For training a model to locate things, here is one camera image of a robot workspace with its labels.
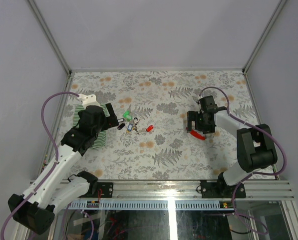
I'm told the green key tag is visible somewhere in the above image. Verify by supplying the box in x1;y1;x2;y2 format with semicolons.
123;111;132;122

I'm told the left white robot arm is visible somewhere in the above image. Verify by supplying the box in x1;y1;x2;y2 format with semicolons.
8;103;118;235

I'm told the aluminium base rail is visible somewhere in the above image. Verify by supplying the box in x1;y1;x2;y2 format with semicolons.
70;180;295;211

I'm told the blue key tag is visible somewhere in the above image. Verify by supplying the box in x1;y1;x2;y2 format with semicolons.
127;123;133;132

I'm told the red key tag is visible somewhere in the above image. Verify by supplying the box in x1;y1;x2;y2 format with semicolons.
146;125;154;133

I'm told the red handled metal key tool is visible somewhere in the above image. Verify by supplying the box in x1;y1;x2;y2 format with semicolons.
186;128;206;141

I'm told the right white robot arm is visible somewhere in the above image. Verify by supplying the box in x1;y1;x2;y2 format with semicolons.
186;95;278;199

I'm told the silver keys bunch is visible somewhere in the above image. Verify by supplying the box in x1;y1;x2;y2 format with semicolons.
131;117;146;134

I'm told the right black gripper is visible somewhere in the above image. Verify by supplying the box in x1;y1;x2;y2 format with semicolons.
187;111;215;135

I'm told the green striped cloth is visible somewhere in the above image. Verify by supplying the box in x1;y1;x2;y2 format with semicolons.
73;103;109;149

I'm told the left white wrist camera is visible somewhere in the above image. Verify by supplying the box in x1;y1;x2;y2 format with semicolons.
77;94;100;109

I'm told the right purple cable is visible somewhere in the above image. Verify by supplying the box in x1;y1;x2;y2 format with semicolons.
198;86;287;236

